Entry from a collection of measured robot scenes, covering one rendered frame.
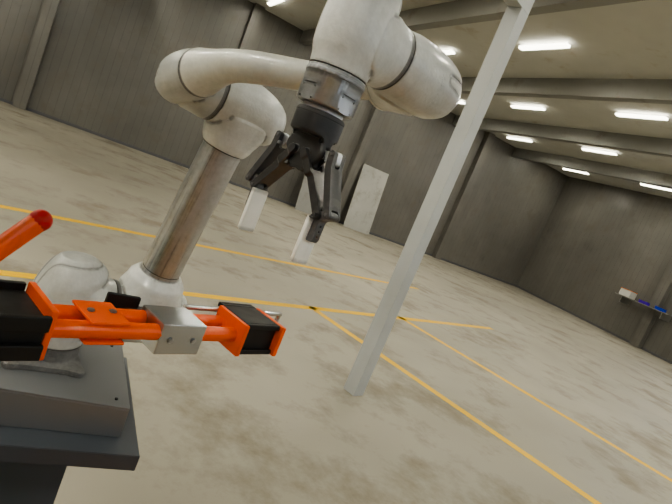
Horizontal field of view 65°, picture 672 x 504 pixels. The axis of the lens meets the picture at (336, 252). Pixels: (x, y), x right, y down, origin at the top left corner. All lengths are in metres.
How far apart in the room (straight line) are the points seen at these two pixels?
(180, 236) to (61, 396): 0.45
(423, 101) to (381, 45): 0.14
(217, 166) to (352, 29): 0.65
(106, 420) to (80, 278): 0.34
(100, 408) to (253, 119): 0.76
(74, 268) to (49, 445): 0.39
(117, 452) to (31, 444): 0.18
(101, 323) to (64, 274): 0.71
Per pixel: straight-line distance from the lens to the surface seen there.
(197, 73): 1.14
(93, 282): 1.39
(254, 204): 0.85
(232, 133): 1.29
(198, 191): 1.34
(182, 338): 0.75
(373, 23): 0.78
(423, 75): 0.85
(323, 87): 0.77
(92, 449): 1.39
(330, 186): 0.73
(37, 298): 0.68
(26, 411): 1.40
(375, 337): 4.13
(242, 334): 0.80
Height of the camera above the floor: 1.53
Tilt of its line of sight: 8 degrees down
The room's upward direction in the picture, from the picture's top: 22 degrees clockwise
